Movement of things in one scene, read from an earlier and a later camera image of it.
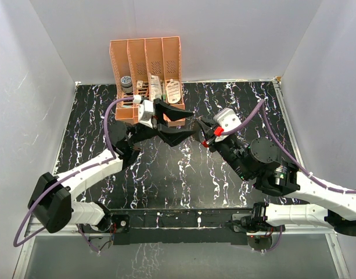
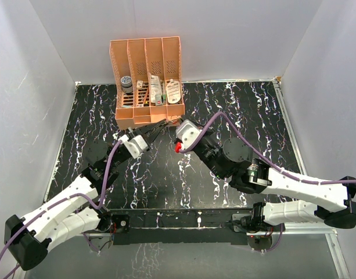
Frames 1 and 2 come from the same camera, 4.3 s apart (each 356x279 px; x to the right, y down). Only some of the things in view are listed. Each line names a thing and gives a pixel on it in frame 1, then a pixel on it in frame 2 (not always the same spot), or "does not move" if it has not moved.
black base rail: x=168 y=226 does not move
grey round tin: x=126 y=84 does not move
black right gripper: x=208 y=127 to x=209 y=132
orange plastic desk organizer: x=150 y=67 does not move
